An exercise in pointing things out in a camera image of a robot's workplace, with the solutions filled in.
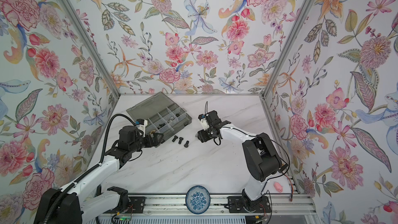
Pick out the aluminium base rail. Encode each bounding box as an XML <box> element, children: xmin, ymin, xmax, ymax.
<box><xmin>51</xmin><ymin>194</ymin><xmax>317</xmax><ymax>217</ymax></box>

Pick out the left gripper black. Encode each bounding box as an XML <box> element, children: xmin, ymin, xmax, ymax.
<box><xmin>129</xmin><ymin>131</ymin><xmax>164</xmax><ymax>154</ymax></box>

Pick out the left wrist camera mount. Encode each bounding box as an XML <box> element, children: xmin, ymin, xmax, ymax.
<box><xmin>135</xmin><ymin>119</ymin><xmax>148</xmax><ymax>136</ymax></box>

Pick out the pink eraser toy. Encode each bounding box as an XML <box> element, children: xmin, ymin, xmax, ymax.
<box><xmin>273</xmin><ymin>181</ymin><xmax>283</xmax><ymax>193</ymax></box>

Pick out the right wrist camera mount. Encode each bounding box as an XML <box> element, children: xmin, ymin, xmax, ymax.
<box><xmin>198</xmin><ymin>114</ymin><xmax>209</xmax><ymax>131</ymax></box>

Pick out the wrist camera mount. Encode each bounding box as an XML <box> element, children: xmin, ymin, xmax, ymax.
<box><xmin>198</xmin><ymin>114</ymin><xmax>209</xmax><ymax>131</ymax></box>
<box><xmin>135</xmin><ymin>119</ymin><xmax>148</xmax><ymax>136</ymax></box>

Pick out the blue white patterned plate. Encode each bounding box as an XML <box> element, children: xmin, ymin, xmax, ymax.
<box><xmin>185</xmin><ymin>185</ymin><xmax>211</xmax><ymax>215</ymax></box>

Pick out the grey plastic organizer box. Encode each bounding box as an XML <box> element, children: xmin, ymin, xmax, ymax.
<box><xmin>126</xmin><ymin>92</ymin><xmax>192</xmax><ymax>144</ymax></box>

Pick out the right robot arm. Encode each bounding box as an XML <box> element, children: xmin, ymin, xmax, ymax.
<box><xmin>197</xmin><ymin>111</ymin><xmax>289</xmax><ymax>213</ymax></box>

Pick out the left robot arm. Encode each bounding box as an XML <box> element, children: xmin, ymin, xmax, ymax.
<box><xmin>34</xmin><ymin>119</ymin><xmax>164</xmax><ymax>224</ymax></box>

